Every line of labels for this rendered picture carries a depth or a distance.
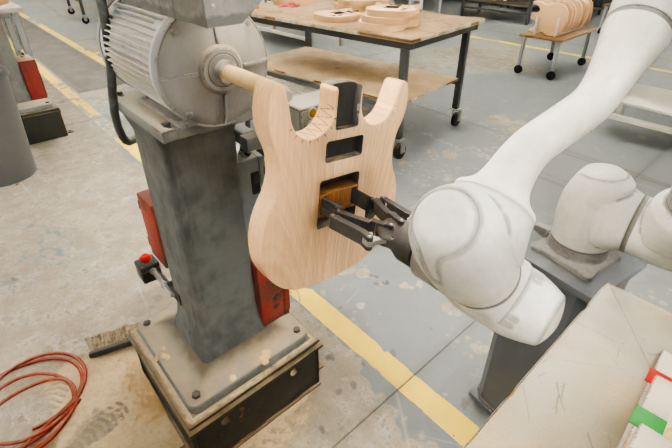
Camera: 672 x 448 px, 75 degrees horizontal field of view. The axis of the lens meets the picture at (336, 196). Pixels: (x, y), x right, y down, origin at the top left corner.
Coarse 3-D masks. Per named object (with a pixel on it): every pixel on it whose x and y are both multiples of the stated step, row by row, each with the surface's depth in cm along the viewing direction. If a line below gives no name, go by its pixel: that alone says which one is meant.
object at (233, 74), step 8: (224, 72) 86; (232, 72) 84; (240, 72) 83; (248, 72) 82; (232, 80) 85; (240, 80) 82; (248, 80) 80; (256, 80) 79; (272, 80) 78; (248, 88) 81
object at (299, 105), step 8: (296, 96) 115; (304, 96) 115; (312, 96) 115; (288, 104) 110; (296, 104) 110; (304, 104) 110; (312, 104) 110; (296, 112) 108; (304, 112) 108; (296, 120) 109; (304, 120) 108; (296, 128) 111
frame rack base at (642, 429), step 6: (642, 426) 40; (636, 432) 40; (642, 432) 40; (648, 432) 40; (654, 432) 40; (636, 438) 39; (642, 438) 39; (648, 438) 39; (654, 438) 39; (660, 438) 39; (666, 438) 39; (630, 444) 39; (636, 444) 39; (642, 444) 39; (648, 444) 39; (654, 444) 39; (660, 444) 39; (666, 444) 39
